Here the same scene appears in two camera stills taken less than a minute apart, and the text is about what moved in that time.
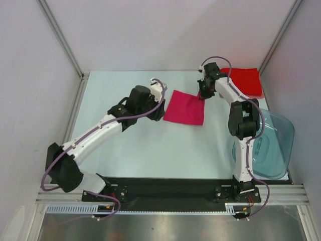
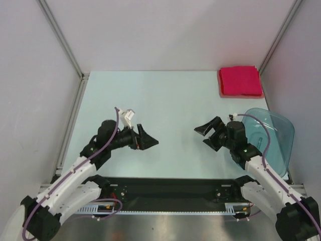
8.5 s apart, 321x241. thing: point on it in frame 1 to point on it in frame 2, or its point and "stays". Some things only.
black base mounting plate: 161,194 stays
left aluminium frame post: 45,9 stays
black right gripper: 203,95 to 218,125
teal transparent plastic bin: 271,151 stays
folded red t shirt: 248,81 stays
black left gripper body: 156,115 to 126,138
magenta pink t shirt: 185,108 to 241,80
